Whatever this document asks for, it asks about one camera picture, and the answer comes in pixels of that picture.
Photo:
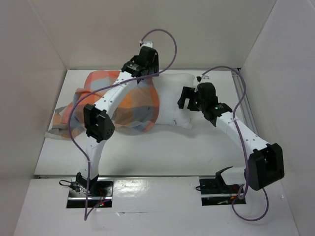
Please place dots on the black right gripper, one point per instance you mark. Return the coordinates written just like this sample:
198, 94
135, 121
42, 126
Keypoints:
188, 99

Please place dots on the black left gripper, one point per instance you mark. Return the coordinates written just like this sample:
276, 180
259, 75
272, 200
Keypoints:
155, 69

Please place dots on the white pillow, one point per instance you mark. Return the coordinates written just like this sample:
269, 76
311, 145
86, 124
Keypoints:
169, 89

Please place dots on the orange grey checked pillowcase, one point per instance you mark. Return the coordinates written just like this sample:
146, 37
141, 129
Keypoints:
138, 110

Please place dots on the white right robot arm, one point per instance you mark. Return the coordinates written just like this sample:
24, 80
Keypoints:
264, 163

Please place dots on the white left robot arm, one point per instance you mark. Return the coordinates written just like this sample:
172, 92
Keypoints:
97, 117

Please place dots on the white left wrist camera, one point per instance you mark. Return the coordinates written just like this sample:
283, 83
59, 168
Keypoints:
146, 44

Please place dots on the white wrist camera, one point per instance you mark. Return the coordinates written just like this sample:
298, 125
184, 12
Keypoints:
146, 44
202, 78

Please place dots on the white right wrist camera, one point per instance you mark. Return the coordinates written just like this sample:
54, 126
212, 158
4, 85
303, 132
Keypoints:
202, 78

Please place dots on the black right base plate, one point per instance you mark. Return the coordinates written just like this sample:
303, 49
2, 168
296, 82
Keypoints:
216, 193

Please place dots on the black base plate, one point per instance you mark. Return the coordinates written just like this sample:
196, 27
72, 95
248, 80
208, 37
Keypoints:
216, 193
102, 194

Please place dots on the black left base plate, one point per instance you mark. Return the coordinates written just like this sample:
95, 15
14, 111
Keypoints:
102, 194

